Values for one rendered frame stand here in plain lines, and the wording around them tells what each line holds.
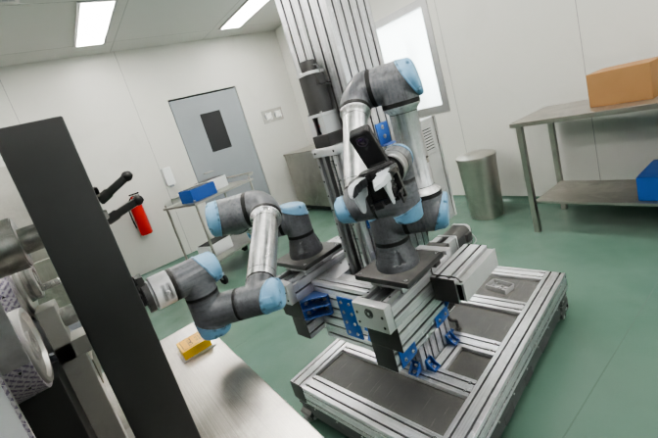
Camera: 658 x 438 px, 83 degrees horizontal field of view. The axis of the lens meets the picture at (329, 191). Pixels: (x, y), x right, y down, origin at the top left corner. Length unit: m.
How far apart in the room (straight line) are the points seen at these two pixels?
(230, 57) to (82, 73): 1.90
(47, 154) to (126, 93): 5.11
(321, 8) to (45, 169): 1.18
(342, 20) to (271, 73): 4.81
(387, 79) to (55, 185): 0.91
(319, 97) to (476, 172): 2.47
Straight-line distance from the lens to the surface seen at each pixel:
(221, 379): 0.93
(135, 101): 5.49
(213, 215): 1.22
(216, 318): 0.93
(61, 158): 0.40
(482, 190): 3.72
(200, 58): 5.85
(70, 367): 0.83
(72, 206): 0.40
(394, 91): 1.13
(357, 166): 1.01
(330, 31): 1.43
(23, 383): 0.70
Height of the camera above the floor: 1.38
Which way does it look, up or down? 12 degrees down
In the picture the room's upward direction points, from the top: 17 degrees counter-clockwise
